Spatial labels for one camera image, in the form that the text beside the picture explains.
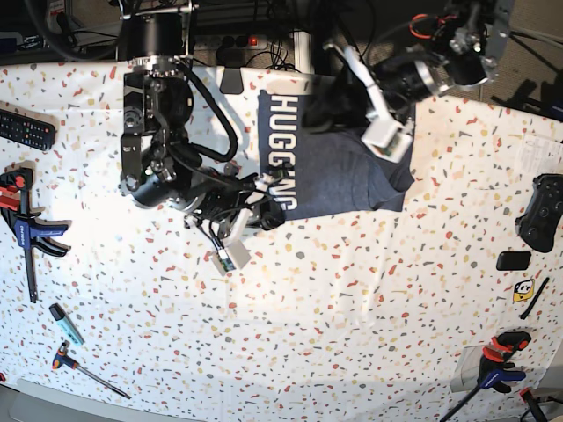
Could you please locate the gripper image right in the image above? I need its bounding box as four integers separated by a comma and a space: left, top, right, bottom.
303, 48, 435, 132

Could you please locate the clear plastic bag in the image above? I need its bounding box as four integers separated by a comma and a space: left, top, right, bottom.
450, 346, 483, 393

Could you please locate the white paper sheet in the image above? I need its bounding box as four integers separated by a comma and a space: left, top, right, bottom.
516, 133, 562, 176

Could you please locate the black TV remote control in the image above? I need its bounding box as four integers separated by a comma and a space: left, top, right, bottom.
0, 110, 56, 151

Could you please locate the black table clamp mount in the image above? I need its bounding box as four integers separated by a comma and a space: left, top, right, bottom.
220, 68, 244, 95

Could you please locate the blue T-shirt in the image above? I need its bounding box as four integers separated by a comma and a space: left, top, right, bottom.
258, 76, 413, 221

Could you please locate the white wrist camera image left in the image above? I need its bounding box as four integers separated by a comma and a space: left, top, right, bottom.
211, 240, 251, 276

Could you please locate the light blue highlighter pen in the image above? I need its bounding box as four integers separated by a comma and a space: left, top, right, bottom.
49, 303, 84, 346

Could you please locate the white power strip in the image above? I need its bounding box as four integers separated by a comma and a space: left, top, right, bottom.
194, 34, 268, 51

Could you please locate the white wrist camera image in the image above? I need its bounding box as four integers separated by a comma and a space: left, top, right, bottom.
211, 240, 251, 276
362, 117, 414, 164

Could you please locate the blue bar clamp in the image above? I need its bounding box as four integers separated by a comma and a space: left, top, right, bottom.
440, 331, 531, 422
1, 167, 70, 303

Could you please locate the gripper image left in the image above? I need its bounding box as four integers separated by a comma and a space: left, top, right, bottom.
183, 170, 286, 246

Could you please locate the yellow face sticker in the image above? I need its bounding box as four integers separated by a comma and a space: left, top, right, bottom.
513, 279, 535, 302

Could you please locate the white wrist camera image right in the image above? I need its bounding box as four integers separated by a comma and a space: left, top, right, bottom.
362, 117, 414, 164

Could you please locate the orange clamp bottom right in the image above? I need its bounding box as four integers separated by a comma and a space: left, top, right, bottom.
519, 388, 548, 422

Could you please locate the blue bar clamp left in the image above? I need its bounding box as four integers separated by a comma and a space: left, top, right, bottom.
1, 167, 70, 303

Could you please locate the black game controller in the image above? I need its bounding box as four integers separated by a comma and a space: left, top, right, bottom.
515, 173, 562, 253

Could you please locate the blue bar clamp right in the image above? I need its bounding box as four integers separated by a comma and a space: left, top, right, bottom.
440, 331, 531, 422

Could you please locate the orange handled T-wrench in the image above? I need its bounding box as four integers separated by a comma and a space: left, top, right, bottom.
52, 341, 131, 399

